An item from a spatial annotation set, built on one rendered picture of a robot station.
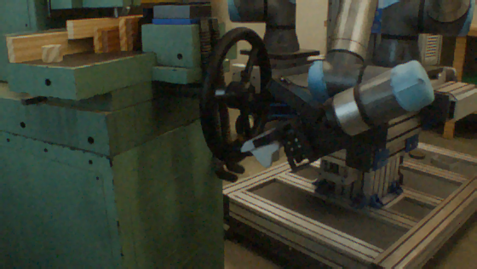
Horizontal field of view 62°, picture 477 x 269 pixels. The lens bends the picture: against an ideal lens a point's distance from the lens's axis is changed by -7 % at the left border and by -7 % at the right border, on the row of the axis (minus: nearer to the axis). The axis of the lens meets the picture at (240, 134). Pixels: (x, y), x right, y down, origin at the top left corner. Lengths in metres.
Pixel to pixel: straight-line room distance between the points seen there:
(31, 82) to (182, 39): 0.31
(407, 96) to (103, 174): 0.60
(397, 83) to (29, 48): 0.70
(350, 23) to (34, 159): 0.77
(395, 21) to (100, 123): 0.89
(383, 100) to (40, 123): 0.73
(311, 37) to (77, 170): 3.66
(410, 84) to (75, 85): 0.56
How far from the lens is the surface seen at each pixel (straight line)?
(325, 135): 0.74
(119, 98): 0.87
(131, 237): 0.98
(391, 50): 1.34
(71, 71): 0.78
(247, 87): 0.88
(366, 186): 1.72
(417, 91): 0.67
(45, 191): 1.09
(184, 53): 0.90
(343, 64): 0.81
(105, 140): 0.87
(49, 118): 0.99
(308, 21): 4.40
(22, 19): 1.19
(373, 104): 0.68
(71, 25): 0.98
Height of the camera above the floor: 1.01
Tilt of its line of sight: 18 degrees down
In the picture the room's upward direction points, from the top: straight up
